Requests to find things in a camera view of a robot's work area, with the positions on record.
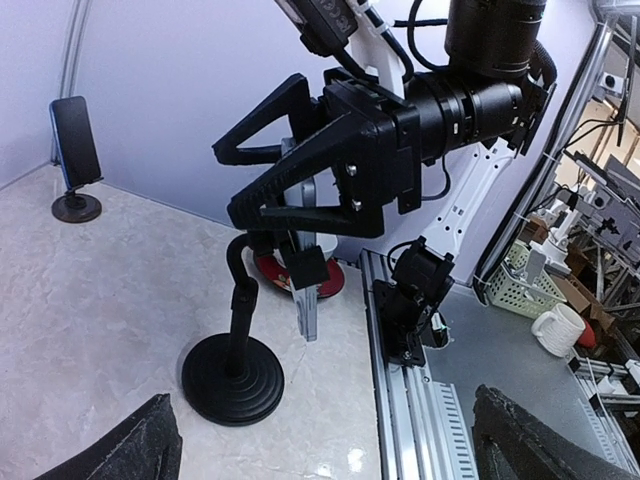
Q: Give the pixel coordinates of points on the red floral plate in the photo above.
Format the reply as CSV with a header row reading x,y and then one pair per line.
x,y
276,273

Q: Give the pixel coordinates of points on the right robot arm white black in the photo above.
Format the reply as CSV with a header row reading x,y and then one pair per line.
x,y
495,86

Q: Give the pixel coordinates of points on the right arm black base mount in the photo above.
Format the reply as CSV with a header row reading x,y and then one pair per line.
x,y
398,314

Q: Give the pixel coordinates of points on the grey round-base phone stand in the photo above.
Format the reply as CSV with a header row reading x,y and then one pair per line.
x,y
76,208

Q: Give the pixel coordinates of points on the white ribbed mug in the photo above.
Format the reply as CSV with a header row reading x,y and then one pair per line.
x,y
558,329

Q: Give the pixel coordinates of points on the black pole phone stand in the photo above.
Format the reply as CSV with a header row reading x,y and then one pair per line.
x,y
233,379

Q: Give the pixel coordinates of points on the front aluminium rail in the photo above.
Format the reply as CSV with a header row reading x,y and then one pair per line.
x,y
425,414

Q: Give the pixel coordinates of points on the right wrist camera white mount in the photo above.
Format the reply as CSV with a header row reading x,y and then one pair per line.
x,y
356,36

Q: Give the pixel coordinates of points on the green plastic basket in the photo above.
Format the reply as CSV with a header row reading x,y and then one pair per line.
x,y
509,289

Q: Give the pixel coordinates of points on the white bowl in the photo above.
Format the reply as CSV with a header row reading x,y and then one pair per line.
x,y
328,244

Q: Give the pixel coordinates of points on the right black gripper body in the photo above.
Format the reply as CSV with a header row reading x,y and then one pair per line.
x,y
383,164

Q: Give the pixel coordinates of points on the left aluminium frame post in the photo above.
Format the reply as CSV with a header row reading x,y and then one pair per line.
x,y
74,39

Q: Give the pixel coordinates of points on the black phone blue edge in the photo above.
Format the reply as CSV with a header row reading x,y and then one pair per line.
x,y
75,142

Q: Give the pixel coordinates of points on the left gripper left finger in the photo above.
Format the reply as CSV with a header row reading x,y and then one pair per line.
x,y
145,445

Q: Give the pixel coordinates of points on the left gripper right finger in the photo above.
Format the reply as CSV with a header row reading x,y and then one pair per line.
x,y
511,443

